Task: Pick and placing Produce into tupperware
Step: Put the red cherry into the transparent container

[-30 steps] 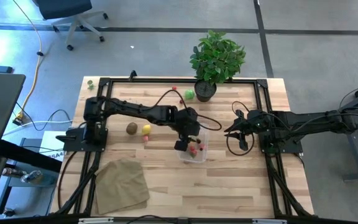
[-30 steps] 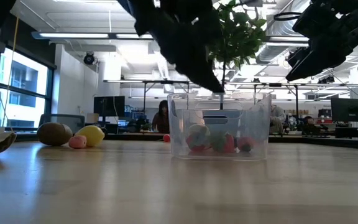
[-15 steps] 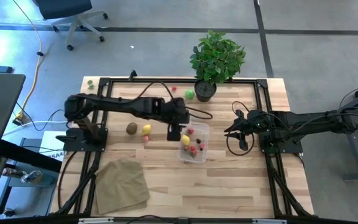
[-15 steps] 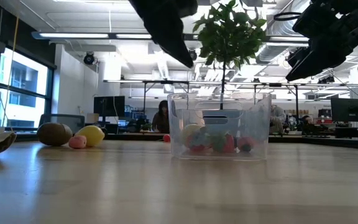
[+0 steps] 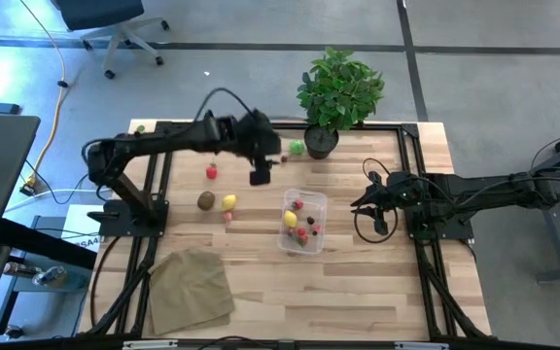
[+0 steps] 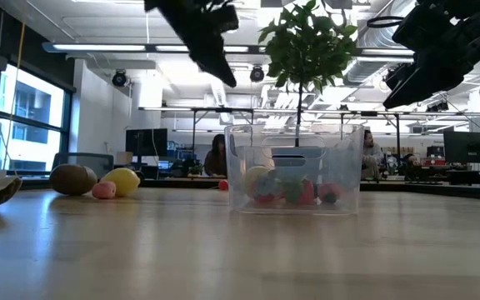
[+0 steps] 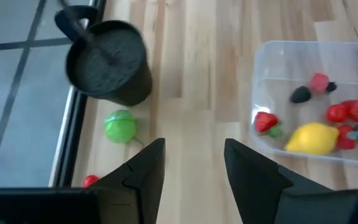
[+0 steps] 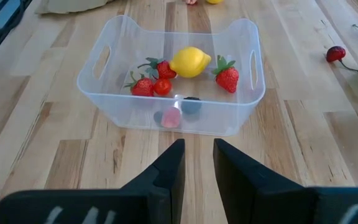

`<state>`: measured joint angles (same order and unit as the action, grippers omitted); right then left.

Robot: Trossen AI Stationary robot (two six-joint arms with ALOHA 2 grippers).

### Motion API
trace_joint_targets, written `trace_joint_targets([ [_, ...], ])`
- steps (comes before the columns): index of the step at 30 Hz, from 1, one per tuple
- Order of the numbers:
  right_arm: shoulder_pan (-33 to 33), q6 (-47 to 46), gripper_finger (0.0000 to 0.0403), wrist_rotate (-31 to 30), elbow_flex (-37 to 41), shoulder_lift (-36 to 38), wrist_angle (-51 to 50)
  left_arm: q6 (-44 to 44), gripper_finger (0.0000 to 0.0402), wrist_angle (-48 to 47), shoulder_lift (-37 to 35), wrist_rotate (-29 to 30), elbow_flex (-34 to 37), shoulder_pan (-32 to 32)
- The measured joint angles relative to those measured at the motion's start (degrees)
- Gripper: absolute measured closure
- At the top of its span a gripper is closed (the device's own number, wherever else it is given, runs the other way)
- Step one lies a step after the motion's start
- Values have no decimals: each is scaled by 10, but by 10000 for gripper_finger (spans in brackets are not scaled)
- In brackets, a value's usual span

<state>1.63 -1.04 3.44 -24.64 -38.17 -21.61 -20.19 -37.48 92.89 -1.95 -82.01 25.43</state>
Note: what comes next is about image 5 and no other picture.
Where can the dark purple cherry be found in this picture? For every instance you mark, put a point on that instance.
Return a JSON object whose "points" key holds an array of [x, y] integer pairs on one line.
{"points": [[310, 220]]}

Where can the white bracket plate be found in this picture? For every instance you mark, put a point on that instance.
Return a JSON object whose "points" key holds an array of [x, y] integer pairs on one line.
{"points": [[421, 346], [149, 344]]}

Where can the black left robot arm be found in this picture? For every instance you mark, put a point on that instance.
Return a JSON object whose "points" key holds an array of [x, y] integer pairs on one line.
{"points": [[163, 141]]}

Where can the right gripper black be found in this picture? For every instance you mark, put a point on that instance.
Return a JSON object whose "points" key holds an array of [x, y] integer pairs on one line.
{"points": [[401, 194]]}

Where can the green plant in black pot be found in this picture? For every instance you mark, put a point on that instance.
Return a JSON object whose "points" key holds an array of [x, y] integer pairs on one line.
{"points": [[338, 92]]}

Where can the white printed box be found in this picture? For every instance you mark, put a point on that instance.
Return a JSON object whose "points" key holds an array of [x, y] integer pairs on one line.
{"points": [[78, 228]]}

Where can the brown bottle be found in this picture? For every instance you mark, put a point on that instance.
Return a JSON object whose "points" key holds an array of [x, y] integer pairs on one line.
{"points": [[20, 269]]}

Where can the clear plastic bottle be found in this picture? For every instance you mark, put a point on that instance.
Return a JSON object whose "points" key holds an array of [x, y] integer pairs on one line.
{"points": [[49, 276]]}

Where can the brown plastic kiwi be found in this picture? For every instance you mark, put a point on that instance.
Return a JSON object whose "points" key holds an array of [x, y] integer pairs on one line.
{"points": [[206, 200]]}

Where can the tan folded cloth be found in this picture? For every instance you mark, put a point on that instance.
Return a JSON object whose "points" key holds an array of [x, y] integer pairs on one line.
{"points": [[187, 291]]}

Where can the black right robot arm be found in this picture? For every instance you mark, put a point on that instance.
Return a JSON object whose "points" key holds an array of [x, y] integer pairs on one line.
{"points": [[484, 192]]}

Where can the small green leafy sprig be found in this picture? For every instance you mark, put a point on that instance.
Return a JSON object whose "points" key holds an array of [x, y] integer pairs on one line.
{"points": [[140, 129]]}

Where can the small pink peach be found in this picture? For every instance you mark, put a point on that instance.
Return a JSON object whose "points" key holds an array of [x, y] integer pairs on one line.
{"points": [[228, 217]]}

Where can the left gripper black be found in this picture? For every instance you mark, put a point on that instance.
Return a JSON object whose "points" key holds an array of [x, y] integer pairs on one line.
{"points": [[258, 138]]}

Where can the clear plastic tupperware container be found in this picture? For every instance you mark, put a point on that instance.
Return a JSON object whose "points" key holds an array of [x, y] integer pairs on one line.
{"points": [[316, 204]]}

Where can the black desk frame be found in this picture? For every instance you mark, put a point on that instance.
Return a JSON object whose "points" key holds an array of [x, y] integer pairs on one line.
{"points": [[559, 238]]}

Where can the office chair with dark seat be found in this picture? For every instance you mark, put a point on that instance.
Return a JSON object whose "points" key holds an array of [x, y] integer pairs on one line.
{"points": [[100, 12]]}

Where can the green plastic cabbage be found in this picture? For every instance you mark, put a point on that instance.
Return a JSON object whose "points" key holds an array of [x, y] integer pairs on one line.
{"points": [[297, 147]]}

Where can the black aluminium table frame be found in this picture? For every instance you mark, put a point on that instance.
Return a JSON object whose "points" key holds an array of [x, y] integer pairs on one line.
{"points": [[290, 126]]}

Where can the yellow plastic lemon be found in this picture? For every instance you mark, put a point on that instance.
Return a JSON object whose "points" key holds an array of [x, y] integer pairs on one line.
{"points": [[290, 219], [229, 202]]}

